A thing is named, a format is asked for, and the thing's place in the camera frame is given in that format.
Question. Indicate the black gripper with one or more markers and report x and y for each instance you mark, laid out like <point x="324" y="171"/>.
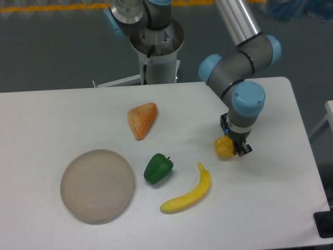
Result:
<point x="239" y="139"/>

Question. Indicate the yellow toy pepper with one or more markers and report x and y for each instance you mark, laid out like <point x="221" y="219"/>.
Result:
<point x="224" y="147"/>

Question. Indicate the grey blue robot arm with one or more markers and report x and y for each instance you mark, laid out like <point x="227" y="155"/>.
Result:
<point x="228" y="77"/>

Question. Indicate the green toy pepper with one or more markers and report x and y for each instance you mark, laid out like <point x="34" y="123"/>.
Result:
<point x="158" y="167"/>

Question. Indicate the yellow toy banana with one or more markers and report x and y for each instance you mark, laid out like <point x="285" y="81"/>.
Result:
<point x="189" y="199"/>

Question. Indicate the orange toy fruit wedge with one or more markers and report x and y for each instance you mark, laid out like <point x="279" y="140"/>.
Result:
<point x="141" y="118"/>

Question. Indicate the white furniture at right edge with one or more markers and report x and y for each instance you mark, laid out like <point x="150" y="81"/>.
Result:
<point x="323" y="124"/>

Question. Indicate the black object at table edge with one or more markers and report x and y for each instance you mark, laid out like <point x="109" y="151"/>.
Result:
<point x="323" y="221"/>

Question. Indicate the blue plastic bag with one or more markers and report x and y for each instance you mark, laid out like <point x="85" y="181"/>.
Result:
<point x="292" y="10"/>

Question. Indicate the beige round plate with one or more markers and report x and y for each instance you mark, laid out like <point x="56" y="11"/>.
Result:
<point x="97" y="186"/>

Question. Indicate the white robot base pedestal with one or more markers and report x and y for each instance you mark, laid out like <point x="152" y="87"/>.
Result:
<point x="157" y="56"/>

